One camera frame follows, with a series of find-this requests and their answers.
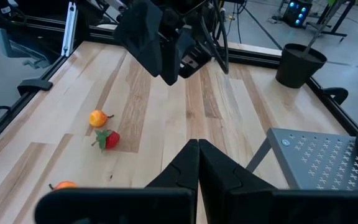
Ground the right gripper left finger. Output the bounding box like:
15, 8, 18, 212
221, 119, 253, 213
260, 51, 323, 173
146, 139, 200, 224

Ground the black computer tower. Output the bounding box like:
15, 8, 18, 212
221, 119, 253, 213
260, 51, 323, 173
283, 0, 313, 29

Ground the grey office chair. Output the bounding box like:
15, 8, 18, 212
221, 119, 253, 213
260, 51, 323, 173
0, 27, 54, 70

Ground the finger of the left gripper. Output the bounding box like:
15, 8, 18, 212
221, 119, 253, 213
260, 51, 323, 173
160, 29, 196, 86
113, 0, 164, 78

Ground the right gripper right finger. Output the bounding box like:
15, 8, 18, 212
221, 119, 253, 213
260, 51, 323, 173
199, 139, 278, 224

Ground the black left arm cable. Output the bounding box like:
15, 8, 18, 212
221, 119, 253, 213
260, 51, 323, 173
199, 0, 230, 75

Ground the large leafy strawberry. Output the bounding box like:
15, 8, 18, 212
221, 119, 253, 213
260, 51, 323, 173
91, 129, 121, 152

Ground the grey perforated metal shelf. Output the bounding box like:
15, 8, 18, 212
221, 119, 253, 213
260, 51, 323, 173
246, 127, 358, 191

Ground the green plant in black pot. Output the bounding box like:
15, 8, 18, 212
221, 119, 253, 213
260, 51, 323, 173
275, 0, 358, 90

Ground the orange yellow pear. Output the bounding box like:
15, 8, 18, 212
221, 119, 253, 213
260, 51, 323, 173
88, 109, 115, 128

